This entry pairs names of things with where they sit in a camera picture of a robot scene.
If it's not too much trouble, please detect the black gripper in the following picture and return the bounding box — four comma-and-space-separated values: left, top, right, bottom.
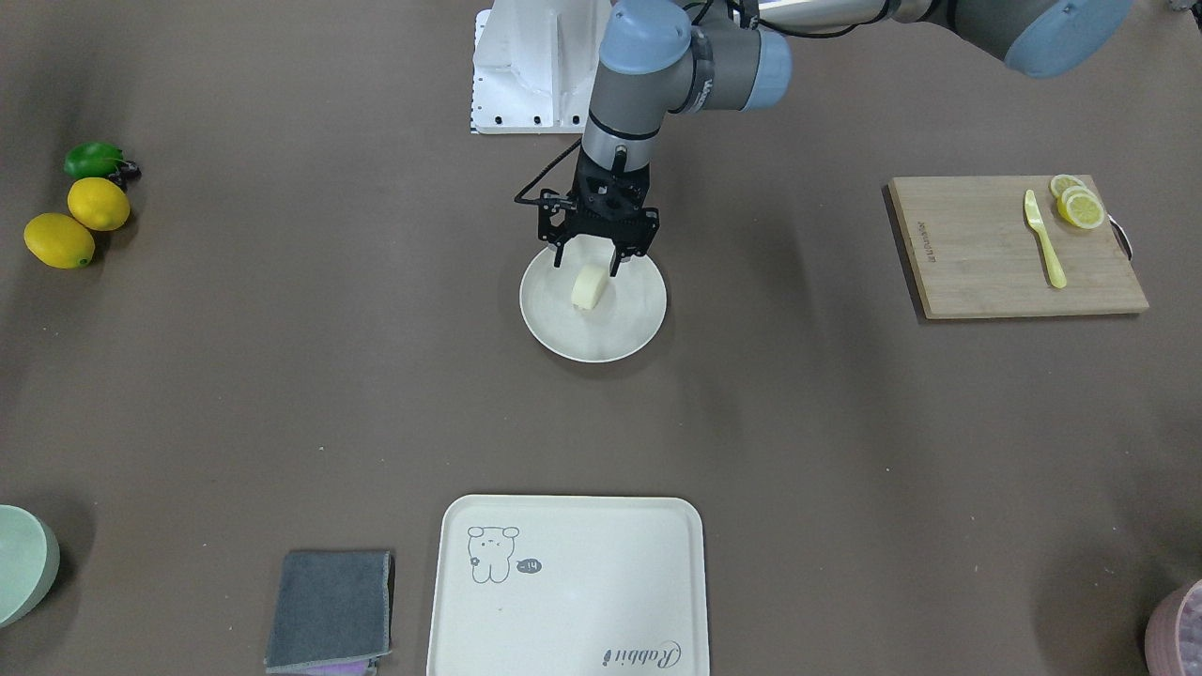
551, 152, 657, 278

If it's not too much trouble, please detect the white steamed bun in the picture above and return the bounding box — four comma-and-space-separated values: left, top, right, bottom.
570, 263, 609, 312

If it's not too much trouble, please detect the cream round plate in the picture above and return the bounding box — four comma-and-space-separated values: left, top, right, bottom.
518, 236, 670, 363

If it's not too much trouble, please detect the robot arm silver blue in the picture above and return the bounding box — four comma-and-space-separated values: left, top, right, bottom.
532, 1, 1131, 275

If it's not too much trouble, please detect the cream rectangular tray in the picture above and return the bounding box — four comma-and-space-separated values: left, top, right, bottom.
426, 496, 710, 675

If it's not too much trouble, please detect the grey folded cloth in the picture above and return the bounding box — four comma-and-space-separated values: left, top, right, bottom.
264, 548, 393, 675

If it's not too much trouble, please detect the yellow plastic knife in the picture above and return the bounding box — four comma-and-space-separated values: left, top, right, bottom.
1023, 189, 1069, 287

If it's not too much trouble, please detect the lemon slice back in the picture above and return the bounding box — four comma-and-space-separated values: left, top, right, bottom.
1049, 173, 1087, 198

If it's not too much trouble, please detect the lemon slice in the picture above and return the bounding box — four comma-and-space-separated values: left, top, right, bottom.
1049, 173, 1087, 198
1057, 185, 1099, 209
1059, 192, 1108, 230

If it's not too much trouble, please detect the lemon slice middle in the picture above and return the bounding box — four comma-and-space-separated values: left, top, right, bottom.
1057, 185, 1099, 209

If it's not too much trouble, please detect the lemon slice front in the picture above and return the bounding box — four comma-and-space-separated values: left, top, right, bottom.
1059, 192, 1108, 230

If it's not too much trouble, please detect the yellow lemon near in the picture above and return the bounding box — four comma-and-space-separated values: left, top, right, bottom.
66, 178, 131, 231

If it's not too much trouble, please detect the yellow lemon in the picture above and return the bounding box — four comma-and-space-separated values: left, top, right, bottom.
24, 213, 95, 269
66, 178, 131, 231

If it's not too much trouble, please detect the green lime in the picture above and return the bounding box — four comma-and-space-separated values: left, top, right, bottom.
63, 142, 125, 179

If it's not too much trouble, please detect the yellow lemon far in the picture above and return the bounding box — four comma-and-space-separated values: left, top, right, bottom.
24, 213, 95, 269

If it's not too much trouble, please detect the mint green bowl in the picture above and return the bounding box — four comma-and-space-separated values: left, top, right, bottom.
1, 504, 60, 625

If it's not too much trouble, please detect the pink bowl of ice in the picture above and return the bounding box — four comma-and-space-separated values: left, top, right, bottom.
1146, 580, 1201, 675

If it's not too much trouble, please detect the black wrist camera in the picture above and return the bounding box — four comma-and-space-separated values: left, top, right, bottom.
514, 189, 577, 248

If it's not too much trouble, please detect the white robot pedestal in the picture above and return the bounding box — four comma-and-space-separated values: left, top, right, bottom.
470, 1, 612, 134

